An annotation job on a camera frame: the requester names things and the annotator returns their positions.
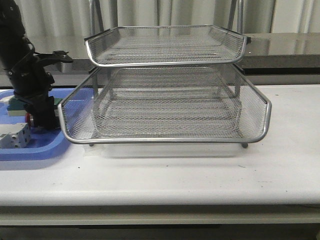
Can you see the red emergency stop button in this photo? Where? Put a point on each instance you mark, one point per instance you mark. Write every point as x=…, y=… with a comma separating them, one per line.
x=30, y=120

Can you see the green and beige switch block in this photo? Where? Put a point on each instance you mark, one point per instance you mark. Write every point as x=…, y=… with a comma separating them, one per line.
x=10, y=106

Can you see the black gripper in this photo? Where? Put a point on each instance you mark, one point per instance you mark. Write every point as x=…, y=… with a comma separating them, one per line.
x=32, y=83

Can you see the blue plastic tray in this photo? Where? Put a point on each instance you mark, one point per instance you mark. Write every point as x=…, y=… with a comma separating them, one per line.
x=44, y=144

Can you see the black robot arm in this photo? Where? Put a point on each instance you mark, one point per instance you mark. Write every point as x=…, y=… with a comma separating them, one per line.
x=13, y=43

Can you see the grey stone back counter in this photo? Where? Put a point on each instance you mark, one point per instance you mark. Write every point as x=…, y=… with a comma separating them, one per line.
x=270, y=58

